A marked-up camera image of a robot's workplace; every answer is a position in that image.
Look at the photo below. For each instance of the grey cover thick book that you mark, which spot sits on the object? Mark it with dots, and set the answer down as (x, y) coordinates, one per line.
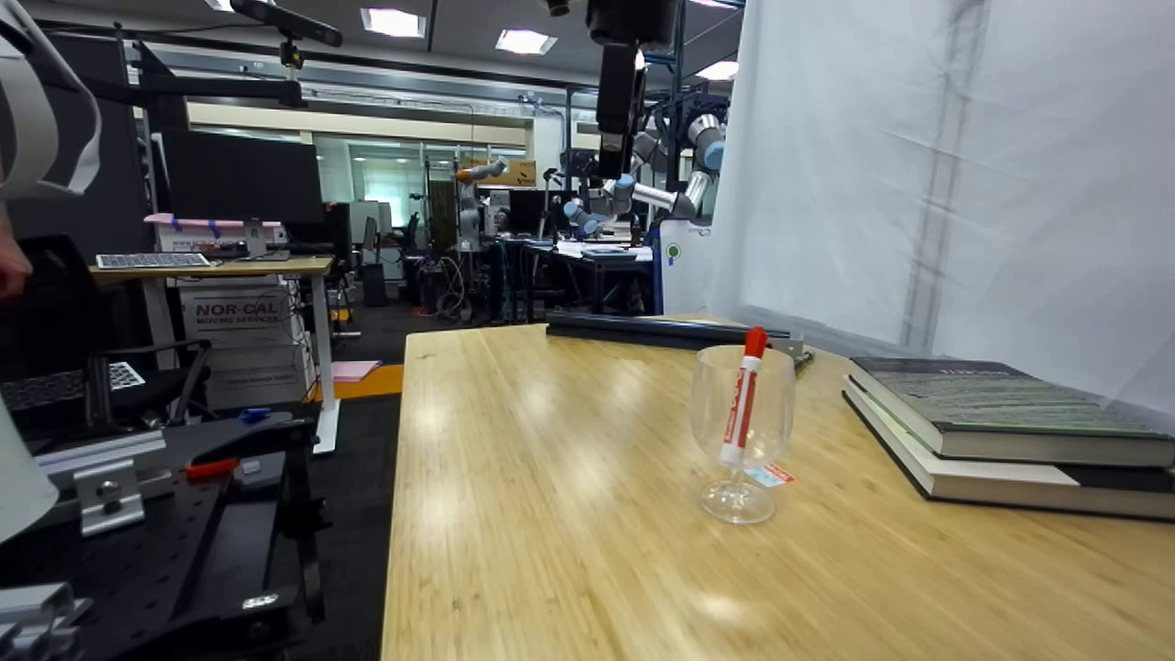
(1005, 410)

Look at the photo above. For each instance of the white translucent curtain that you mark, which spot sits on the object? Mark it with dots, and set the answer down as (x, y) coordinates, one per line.
(1051, 183)

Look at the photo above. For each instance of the black computer monitor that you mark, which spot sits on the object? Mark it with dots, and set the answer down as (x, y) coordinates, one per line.
(243, 183)

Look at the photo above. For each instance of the pink paper sheet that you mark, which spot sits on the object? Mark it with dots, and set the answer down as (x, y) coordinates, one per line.
(354, 369)

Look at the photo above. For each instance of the pink purple box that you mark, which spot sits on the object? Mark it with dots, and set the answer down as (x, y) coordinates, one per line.
(215, 227)

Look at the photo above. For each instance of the black overhead boom bar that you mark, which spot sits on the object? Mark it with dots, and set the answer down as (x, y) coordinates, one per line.
(290, 23)

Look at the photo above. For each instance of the silver metal clamp piece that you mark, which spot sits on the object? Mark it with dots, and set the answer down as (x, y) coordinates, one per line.
(37, 619)

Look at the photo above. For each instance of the dark background office table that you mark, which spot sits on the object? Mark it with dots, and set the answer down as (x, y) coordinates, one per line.
(589, 262)

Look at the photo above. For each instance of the small metal clip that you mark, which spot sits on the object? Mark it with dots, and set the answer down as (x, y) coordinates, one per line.
(798, 352)

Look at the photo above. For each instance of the rectangular ceiling light panel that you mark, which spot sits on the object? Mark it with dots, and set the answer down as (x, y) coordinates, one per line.
(390, 23)
(527, 40)
(719, 69)

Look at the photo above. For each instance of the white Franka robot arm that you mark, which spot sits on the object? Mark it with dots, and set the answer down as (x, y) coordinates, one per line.
(22, 123)

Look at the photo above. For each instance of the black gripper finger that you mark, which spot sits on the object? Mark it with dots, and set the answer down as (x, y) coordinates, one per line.
(614, 111)

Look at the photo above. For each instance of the red marker with white label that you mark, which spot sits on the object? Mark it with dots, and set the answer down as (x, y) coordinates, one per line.
(742, 389)

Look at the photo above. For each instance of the bystander bare hand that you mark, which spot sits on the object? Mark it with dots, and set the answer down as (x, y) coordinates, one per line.
(10, 265)

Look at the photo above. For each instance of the clear plastic stemless glass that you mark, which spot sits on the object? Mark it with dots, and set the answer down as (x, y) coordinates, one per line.
(702, 417)

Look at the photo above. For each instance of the black camera stand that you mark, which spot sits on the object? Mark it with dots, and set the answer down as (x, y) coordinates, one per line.
(240, 550)

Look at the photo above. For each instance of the stack of dark books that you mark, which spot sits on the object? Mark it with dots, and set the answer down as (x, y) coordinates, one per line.
(980, 479)

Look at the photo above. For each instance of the metal truss behind curtain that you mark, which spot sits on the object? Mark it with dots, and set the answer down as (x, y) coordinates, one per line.
(942, 183)

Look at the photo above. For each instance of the silver aluminium extrusion bar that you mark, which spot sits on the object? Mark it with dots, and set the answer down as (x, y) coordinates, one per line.
(103, 448)

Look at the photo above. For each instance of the black perforated breadboard table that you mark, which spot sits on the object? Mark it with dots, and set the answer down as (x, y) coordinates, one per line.
(150, 572)

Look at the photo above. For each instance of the wooden desk with white legs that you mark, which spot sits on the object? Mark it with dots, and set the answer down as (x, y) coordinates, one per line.
(243, 265)

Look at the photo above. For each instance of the white printed box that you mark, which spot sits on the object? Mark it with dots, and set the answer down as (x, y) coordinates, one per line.
(243, 344)

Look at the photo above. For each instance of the silver metal angle bracket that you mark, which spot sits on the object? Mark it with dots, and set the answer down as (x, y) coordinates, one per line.
(108, 497)

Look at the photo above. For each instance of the small white red label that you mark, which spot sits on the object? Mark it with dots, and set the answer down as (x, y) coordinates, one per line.
(769, 479)

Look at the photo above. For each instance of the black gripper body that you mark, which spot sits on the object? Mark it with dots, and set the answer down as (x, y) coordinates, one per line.
(638, 20)

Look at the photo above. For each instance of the grey computer keyboard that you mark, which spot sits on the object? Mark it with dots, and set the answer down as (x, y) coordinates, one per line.
(150, 262)

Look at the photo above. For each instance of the long black metal rail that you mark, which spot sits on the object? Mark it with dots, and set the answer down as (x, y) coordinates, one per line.
(648, 326)

